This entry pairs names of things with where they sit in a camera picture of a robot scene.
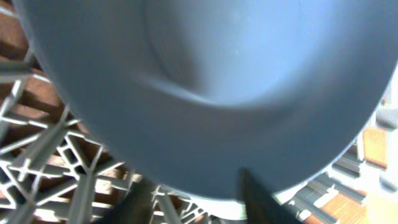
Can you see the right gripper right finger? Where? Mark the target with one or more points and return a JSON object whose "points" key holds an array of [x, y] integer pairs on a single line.
{"points": [[260, 206]]}

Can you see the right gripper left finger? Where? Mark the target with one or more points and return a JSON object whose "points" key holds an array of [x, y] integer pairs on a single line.
{"points": [[135, 208]]}

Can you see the mint green bowl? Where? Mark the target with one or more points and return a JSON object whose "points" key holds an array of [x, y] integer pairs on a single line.
{"points": [[232, 209]]}

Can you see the grey dishwasher rack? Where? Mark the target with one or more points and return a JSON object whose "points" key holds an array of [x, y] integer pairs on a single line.
{"points": [[54, 169]]}

